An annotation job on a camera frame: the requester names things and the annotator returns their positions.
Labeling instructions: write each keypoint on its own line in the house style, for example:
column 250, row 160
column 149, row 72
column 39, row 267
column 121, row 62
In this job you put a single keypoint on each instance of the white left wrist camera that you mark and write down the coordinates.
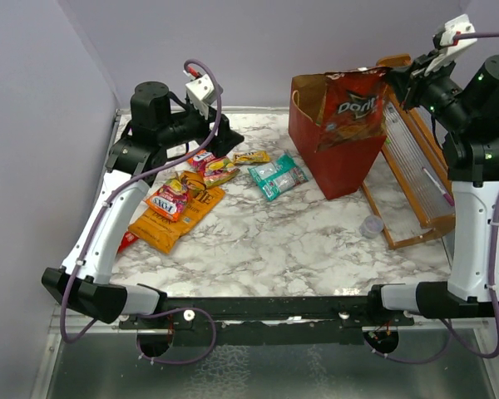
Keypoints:
column 202, row 94

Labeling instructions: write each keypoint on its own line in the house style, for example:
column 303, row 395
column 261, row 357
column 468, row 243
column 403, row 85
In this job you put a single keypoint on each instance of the yellow M&M's packet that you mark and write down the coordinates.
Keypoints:
column 251, row 157

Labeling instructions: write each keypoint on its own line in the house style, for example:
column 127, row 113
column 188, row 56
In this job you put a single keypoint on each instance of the teal Fox's mint candy bag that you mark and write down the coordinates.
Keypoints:
column 277, row 177

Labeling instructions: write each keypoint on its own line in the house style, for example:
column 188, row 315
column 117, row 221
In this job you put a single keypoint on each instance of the yellow Kettle honey dijon bag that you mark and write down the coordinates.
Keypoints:
column 161, row 233

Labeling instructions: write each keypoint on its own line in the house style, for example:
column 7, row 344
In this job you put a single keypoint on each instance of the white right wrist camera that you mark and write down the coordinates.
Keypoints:
column 450, row 42

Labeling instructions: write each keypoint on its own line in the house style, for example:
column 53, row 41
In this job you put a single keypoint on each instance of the pink white marker pen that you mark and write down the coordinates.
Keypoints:
column 439, row 187

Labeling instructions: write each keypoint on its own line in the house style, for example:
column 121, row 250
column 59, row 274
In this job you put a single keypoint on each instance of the orange wooden rack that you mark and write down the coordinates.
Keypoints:
column 397, row 190

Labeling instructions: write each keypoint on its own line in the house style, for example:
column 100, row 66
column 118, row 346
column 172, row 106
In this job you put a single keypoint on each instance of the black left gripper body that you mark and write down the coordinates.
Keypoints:
column 185, row 128

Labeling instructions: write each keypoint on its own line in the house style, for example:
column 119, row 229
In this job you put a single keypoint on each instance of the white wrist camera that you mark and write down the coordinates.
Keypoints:
column 450, row 42
column 202, row 94

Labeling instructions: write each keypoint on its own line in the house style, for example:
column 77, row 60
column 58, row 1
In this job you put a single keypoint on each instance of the small red snack packet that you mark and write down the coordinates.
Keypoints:
column 128, row 239

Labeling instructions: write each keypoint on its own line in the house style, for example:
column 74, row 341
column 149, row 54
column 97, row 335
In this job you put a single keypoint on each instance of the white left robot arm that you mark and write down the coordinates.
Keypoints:
column 82, row 283

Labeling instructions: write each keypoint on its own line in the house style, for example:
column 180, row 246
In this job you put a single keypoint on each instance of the red brown paper bag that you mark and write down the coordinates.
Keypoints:
column 339, row 170

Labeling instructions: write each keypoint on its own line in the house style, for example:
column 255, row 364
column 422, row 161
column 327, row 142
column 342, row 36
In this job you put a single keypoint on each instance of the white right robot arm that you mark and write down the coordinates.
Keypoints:
column 470, row 117

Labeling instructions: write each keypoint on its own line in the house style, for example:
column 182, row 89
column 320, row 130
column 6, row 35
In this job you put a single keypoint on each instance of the orange Fox's fruits candy bag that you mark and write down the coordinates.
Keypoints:
column 213, row 170

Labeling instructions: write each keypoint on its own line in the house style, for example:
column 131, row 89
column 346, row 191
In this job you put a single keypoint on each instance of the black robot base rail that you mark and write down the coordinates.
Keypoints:
column 258, row 321

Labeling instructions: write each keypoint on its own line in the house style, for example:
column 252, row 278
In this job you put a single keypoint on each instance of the red Doritos chips bag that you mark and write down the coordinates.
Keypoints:
column 353, row 106

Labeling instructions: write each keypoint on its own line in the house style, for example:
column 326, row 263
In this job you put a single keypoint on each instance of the small purple lidded cup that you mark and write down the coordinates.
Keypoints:
column 371, row 227

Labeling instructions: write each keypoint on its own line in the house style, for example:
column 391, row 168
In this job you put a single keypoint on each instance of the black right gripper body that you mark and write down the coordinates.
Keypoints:
column 434, row 92

